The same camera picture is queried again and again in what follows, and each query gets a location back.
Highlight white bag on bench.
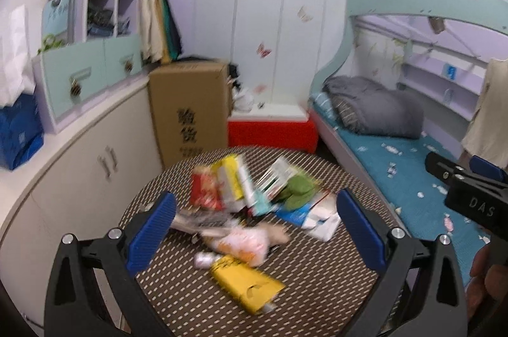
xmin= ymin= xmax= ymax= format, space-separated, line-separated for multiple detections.
xmin=232 ymin=88 xmax=255 ymax=112

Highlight green leaf plush toy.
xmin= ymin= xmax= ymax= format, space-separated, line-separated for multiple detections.
xmin=276 ymin=173 xmax=318 ymax=212

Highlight yellow white tall box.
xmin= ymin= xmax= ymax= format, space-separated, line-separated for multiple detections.
xmin=211 ymin=155 xmax=255 ymax=213

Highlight brown cardboard box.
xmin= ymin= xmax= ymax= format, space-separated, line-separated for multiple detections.
xmin=148 ymin=60 xmax=231 ymax=167

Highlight yellow paper box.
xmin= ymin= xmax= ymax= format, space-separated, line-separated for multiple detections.
xmin=209 ymin=255 xmax=286 ymax=315

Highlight white wardrobe doors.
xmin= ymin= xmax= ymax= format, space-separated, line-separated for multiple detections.
xmin=194 ymin=0 xmax=346 ymax=105

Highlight striped white leaflet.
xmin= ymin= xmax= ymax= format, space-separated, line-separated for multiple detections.
xmin=255 ymin=156 xmax=298 ymax=201

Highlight red snack bag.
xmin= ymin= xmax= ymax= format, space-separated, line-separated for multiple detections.
xmin=190 ymin=166 xmax=224 ymax=212

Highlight teal bunk bed frame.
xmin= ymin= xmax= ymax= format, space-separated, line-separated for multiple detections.
xmin=311 ymin=0 xmax=507 ymax=120

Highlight folded printed magazine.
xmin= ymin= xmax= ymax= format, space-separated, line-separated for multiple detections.
xmin=170 ymin=210 xmax=234 ymax=238

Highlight blue white paper carton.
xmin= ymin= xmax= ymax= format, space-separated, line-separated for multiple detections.
xmin=276 ymin=191 xmax=341 ymax=242

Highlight hanging clothes on rack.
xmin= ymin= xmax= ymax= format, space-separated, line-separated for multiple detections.
xmin=139 ymin=0 xmax=183 ymax=64

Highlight white low cabinet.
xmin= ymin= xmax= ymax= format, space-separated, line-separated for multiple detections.
xmin=1 ymin=78 xmax=162 ymax=330

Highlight beige hanging sweater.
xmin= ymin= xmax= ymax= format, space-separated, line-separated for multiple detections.
xmin=462 ymin=58 xmax=508 ymax=168

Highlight blue shopping bag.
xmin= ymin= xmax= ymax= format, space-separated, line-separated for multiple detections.
xmin=0 ymin=94 xmax=44 ymax=171

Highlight person's right hand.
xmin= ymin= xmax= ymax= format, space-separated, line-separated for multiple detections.
xmin=466 ymin=243 xmax=508 ymax=319

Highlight teal drawer cabinet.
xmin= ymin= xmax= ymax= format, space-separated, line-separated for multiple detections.
xmin=33 ymin=34 xmax=143 ymax=134

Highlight red storage bench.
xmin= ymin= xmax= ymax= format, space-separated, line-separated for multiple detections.
xmin=228 ymin=110 xmax=319 ymax=154

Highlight teal candy print mattress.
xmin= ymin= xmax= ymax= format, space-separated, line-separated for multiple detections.
xmin=309 ymin=93 xmax=490 ymax=284

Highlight grey folded duvet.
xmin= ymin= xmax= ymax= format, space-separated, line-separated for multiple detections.
xmin=323 ymin=76 xmax=424 ymax=139

